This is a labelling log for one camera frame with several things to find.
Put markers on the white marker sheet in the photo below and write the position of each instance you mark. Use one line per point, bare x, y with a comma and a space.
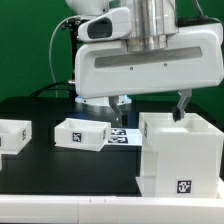
120, 136

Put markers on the white drawer housing box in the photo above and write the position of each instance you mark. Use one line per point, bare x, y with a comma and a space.
179, 158

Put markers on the small white drawer left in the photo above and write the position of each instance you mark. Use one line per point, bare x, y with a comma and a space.
14, 135

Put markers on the small white drawer middle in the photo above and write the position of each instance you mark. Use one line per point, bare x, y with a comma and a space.
82, 134

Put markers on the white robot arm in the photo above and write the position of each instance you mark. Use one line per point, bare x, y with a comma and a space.
140, 47

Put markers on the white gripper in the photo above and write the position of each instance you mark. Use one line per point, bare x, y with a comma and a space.
193, 59

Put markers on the small white drawer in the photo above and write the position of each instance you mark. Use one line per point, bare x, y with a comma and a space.
14, 135
82, 134

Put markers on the white L-shaped frame wall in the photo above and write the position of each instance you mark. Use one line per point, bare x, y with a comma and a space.
111, 210

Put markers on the black camera on stand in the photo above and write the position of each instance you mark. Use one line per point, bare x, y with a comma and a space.
72, 24

